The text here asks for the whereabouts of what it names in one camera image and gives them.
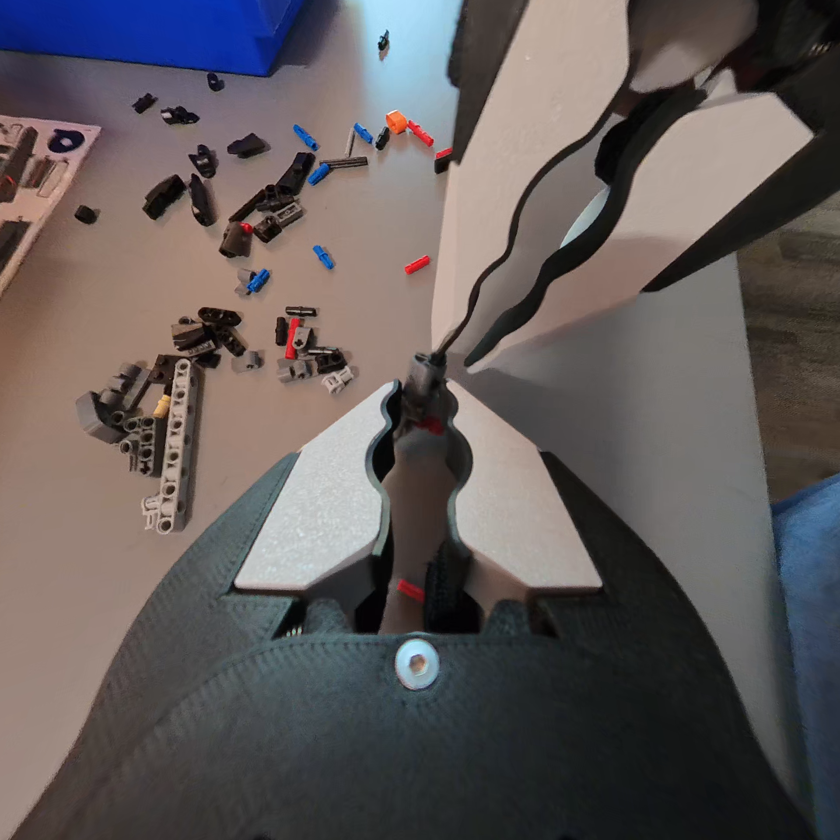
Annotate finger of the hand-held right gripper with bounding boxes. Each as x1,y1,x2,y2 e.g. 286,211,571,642
465,97,819,370
430,0,634,357

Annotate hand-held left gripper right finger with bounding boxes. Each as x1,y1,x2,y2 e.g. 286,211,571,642
445,378,605,631

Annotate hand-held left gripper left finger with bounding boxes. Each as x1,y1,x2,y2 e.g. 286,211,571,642
234,381,403,631

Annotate small lego subassembly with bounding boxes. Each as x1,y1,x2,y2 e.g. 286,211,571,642
395,331,455,439

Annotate grey beam lego subassembly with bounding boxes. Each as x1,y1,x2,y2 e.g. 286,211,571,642
74,356,206,534

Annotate black lego panel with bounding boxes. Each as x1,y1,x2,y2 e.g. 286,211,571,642
171,316,221,358

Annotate scattered black lego pieces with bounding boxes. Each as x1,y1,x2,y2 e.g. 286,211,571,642
74,29,393,260

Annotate lego sticker sheet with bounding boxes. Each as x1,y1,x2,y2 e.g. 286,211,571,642
0,115,102,298

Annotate person's blue sweater torso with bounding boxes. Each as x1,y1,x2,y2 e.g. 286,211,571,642
771,474,840,840

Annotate blue plastic bin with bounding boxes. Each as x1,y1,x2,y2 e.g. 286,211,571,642
0,0,306,77

